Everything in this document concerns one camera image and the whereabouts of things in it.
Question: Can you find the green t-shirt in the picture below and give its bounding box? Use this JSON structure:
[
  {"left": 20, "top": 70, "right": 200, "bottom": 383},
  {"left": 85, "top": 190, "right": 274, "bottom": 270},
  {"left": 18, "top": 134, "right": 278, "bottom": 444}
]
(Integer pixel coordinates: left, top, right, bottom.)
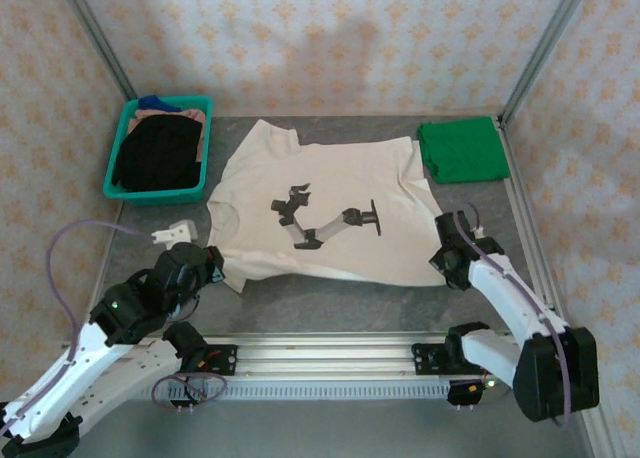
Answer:
[{"left": 416, "top": 116, "right": 510, "bottom": 185}]

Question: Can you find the cream t-shirt with robot print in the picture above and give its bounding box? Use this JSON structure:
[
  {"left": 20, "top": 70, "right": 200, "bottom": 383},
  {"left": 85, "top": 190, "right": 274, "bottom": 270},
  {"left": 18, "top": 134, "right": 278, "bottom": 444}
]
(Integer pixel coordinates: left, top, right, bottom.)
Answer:
[{"left": 205, "top": 119, "right": 444, "bottom": 294}]

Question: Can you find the teal plastic basket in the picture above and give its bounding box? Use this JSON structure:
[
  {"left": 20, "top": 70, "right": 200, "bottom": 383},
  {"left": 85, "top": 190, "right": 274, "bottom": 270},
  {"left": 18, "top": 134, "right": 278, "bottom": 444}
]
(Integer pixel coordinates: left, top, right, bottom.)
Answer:
[{"left": 102, "top": 95, "right": 215, "bottom": 208}]

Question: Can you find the black controller box with lights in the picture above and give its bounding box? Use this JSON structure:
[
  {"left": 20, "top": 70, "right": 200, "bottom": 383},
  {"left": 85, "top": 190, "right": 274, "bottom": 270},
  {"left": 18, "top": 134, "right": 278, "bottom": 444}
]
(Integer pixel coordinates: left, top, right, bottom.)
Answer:
[{"left": 446, "top": 375, "right": 506, "bottom": 410}]

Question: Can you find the black t-shirt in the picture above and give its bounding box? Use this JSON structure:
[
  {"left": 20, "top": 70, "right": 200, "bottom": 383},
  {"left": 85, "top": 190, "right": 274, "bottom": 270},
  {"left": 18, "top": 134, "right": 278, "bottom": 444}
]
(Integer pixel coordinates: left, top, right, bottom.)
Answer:
[{"left": 110, "top": 113, "right": 204, "bottom": 192}]

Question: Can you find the blue garment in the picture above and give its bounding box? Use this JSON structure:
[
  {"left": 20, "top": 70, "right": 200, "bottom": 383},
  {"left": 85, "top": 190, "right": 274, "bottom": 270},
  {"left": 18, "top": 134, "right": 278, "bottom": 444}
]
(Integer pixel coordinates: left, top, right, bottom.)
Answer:
[{"left": 138, "top": 94, "right": 182, "bottom": 114}]

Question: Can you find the aluminium side rail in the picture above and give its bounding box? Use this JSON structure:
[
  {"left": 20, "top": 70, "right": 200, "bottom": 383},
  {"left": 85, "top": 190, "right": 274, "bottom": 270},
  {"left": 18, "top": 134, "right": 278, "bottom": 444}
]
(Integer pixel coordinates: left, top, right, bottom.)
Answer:
[{"left": 487, "top": 115, "right": 569, "bottom": 339}]

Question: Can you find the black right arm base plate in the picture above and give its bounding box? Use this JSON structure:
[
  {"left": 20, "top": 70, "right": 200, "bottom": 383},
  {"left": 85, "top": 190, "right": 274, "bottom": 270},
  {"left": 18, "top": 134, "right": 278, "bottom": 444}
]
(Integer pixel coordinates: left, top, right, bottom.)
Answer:
[{"left": 412, "top": 342, "right": 466, "bottom": 377}]

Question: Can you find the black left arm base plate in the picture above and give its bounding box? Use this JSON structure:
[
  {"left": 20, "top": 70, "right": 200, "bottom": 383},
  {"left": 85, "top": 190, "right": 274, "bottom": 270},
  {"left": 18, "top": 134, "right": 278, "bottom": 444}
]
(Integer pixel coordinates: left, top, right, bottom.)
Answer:
[{"left": 179, "top": 344, "right": 239, "bottom": 377}]

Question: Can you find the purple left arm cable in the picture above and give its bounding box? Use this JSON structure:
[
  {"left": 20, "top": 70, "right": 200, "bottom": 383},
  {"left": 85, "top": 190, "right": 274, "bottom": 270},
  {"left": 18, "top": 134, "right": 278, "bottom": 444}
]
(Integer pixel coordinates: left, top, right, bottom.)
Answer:
[{"left": 0, "top": 219, "right": 229, "bottom": 437}]

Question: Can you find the aluminium mounting rail beam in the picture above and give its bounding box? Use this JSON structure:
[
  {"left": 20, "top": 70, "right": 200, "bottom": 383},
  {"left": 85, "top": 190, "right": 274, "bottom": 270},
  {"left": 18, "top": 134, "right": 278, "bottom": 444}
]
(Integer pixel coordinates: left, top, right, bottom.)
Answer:
[{"left": 119, "top": 335, "right": 521, "bottom": 382}]

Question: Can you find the white slotted cable duct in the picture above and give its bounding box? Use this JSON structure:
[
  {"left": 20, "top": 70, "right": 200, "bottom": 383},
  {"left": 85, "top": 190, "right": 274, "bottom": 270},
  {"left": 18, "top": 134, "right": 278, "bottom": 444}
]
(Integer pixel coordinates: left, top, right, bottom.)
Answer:
[{"left": 124, "top": 381, "right": 451, "bottom": 402}]

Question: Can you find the aluminium frame post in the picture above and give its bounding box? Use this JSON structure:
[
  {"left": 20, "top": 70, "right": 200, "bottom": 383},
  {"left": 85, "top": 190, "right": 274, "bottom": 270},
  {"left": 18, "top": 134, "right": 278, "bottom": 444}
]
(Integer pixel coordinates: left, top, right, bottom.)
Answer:
[
  {"left": 54, "top": 0, "right": 139, "bottom": 102},
  {"left": 499, "top": 0, "right": 596, "bottom": 124}
]

